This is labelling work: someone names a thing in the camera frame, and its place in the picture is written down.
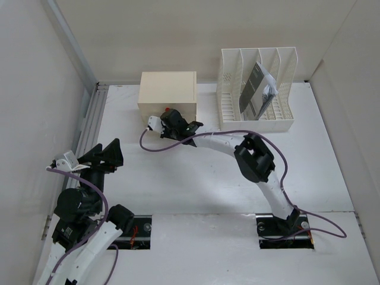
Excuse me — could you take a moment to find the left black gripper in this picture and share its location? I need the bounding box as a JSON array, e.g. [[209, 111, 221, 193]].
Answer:
[[73, 137, 123, 212]]

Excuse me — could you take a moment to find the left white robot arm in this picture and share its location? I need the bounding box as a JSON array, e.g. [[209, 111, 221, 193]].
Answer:
[[38, 138, 138, 284]]

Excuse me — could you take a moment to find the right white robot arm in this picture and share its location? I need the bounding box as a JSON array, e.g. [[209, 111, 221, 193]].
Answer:
[[98, 109, 300, 236]]

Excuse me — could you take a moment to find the cream drawer cabinet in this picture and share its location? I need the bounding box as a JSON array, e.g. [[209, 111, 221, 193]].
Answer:
[[138, 71, 197, 125]]

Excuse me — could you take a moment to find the white mesh file organizer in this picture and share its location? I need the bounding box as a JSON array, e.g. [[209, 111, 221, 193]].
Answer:
[[216, 47, 298, 132]]

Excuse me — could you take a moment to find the dark grey booklet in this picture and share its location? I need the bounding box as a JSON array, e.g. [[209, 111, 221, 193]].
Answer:
[[239, 62, 278, 121]]

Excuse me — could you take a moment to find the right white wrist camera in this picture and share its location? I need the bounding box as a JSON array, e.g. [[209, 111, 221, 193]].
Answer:
[[148, 116, 164, 134]]

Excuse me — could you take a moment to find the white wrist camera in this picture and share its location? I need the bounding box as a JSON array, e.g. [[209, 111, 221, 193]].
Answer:
[[50, 150, 89, 173], [148, 116, 164, 134]]

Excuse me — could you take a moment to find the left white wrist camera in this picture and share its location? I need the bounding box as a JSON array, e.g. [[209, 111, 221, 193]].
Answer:
[[50, 150, 89, 173]]

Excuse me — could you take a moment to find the aluminium rail frame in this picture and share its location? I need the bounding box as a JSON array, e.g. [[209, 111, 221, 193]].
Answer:
[[59, 81, 109, 213]]

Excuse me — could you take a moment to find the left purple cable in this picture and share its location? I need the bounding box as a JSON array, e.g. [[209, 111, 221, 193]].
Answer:
[[44, 166, 119, 285]]

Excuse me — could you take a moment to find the purple cable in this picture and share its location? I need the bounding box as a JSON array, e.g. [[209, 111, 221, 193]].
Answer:
[[44, 166, 119, 285], [139, 127, 347, 238]]

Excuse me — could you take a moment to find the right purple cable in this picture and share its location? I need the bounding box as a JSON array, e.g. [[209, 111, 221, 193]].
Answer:
[[139, 127, 347, 238]]

